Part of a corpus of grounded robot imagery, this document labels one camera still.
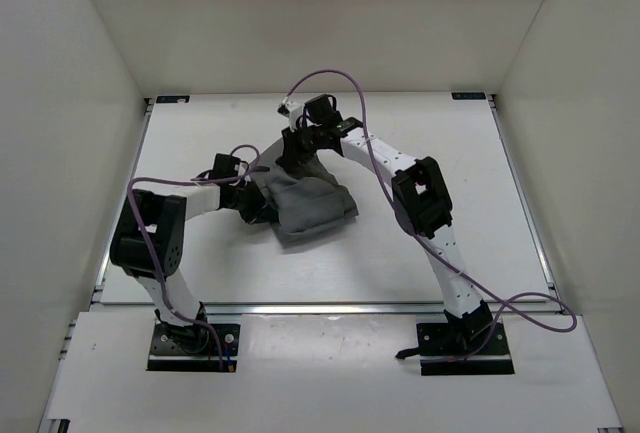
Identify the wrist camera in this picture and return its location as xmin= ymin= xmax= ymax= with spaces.
xmin=206 ymin=153 xmax=241 ymax=180
xmin=276 ymin=94 xmax=343 ymax=130

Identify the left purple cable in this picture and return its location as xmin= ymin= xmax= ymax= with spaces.
xmin=127 ymin=144 xmax=262 ymax=372

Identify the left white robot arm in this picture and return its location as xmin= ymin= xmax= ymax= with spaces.
xmin=109 ymin=167 xmax=277 ymax=351

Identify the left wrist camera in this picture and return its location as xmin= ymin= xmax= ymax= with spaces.
xmin=206 ymin=153 xmax=241 ymax=180

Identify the grey pleated skirt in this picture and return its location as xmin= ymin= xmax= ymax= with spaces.
xmin=251 ymin=139 xmax=359 ymax=245

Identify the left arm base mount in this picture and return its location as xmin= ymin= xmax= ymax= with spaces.
xmin=147 ymin=309 xmax=241 ymax=373

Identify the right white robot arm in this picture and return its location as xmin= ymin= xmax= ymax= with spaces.
xmin=278 ymin=118 xmax=493 ymax=354

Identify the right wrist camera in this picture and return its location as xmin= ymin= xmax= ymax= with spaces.
xmin=276 ymin=94 xmax=343 ymax=130

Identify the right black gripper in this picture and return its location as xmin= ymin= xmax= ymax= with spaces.
xmin=281 ymin=124 xmax=325 ymax=170

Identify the blue corner label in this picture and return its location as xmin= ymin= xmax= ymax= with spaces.
xmin=155 ymin=95 xmax=190 ymax=104
xmin=451 ymin=92 xmax=486 ymax=101

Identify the aluminium front rail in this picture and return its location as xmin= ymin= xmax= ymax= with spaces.
xmin=204 ymin=302 xmax=444 ymax=315

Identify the right blue corner label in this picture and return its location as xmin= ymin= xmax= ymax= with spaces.
xmin=451 ymin=92 xmax=486 ymax=101

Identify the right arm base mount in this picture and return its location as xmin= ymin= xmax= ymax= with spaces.
xmin=395 ymin=323 xmax=515 ymax=376

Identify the left blue corner label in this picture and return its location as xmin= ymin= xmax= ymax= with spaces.
xmin=155 ymin=95 xmax=190 ymax=104

